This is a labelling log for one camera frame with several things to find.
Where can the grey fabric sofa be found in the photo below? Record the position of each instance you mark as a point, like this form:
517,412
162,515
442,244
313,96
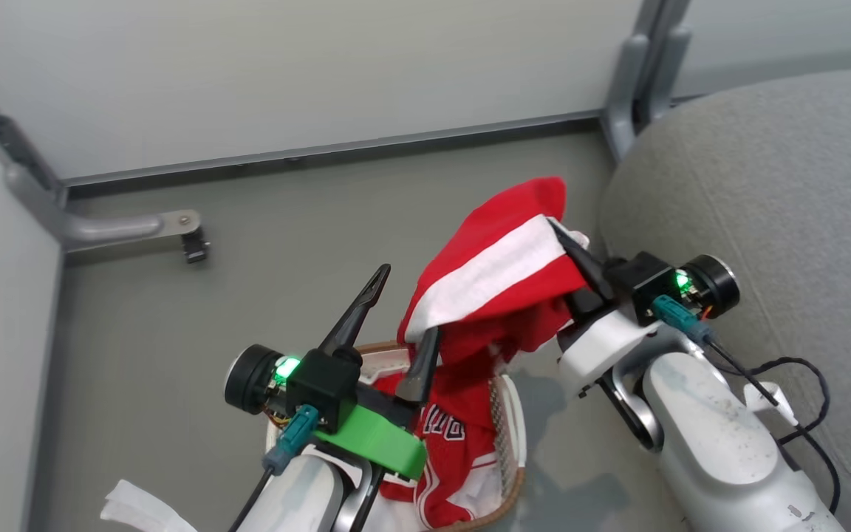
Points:
780,185

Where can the red white sports jersey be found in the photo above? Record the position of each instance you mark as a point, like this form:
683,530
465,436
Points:
503,273

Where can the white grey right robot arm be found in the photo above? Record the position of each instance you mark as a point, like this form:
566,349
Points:
713,436

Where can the black caster wheel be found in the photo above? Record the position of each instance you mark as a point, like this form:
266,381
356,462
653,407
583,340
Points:
195,247

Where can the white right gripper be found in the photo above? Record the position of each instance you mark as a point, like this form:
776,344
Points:
603,343

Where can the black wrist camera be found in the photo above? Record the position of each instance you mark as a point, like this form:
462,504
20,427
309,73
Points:
322,384
647,284

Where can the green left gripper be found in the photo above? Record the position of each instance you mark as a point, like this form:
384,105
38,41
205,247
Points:
377,442

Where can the grey double partition post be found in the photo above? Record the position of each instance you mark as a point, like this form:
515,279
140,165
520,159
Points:
636,81

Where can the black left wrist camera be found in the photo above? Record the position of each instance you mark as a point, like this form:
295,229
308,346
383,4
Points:
322,384

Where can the dark partition base rail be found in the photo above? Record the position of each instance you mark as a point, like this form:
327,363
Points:
322,154

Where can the grey metal partition foot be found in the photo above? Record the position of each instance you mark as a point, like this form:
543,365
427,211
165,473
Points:
108,229

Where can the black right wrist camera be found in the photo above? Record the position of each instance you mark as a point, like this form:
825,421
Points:
647,284

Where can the white laundry basket brown rim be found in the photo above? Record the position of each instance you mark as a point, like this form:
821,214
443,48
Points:
510,436

